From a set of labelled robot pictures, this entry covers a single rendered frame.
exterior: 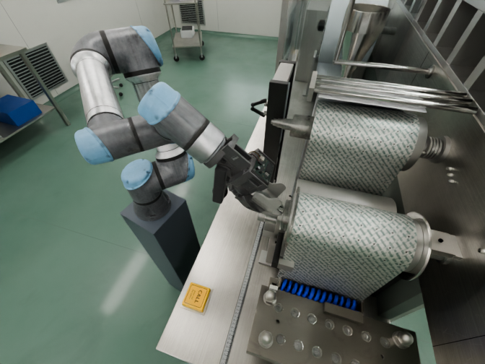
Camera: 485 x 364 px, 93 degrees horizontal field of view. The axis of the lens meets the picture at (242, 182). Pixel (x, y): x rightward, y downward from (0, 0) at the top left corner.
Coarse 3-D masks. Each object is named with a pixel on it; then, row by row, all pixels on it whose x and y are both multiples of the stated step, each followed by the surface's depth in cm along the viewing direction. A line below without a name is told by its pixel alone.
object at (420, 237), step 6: (294, 198) 51; (414, 222) 48; (288, 228) 50; (420, 228) 46; (420, 234) 45; (420, 240) 45; (420, 246) 45; (420, 252) 44; (414, 258) 45; (414, 264) 45; (408, 270) 47
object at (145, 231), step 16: (128, 208) 99; (176, 208) 99; (128, 224) 102; (144, 224) 94; (160, 224) 94; (176, 224) 103; (192, 224) 116; (144, 240) 108; (160, 240) 97; (176, 240) 109; (192, 240) 124; (160, 256) 114; (176, 256) 115; (192, 256) 132; (176, 272) 122; (176, 288) 161
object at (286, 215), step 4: (288, 200) 54; (288, 204) 53; (284, 208) 52; (288, 208) 52; (284, 212) 52; (288, 212) 52; (284, 216) 52; (288, 216) 51; (284, 220) 52; (288, 220) 51; (284, 224) 52; (280, 228) 53; (284, 228) 53
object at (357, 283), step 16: (288, 256) 57; (304, 256) 54; (288, 272) 63; (304, 272) 61; (320, 272) 58; (336, 272) 55; (352, 272) 53; (368, 272) 51; (320, 288) 65; (336, 288) 62; (352, 288) 59; (368, 288) 56
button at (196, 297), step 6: (192, 282) 76; (192, 288) 75; (198, 288) 75; (204, 288) 75; (186, 294) 74; (192, 294) 74; (198, 294) 74; (204, 294) 74; (186, 300) 72; (192, 300) 72; (198, 300) 72; (204, 300) 72; (186, 306) 72; (192, 306) 71; (198, 306) 71; (204, 306) 73
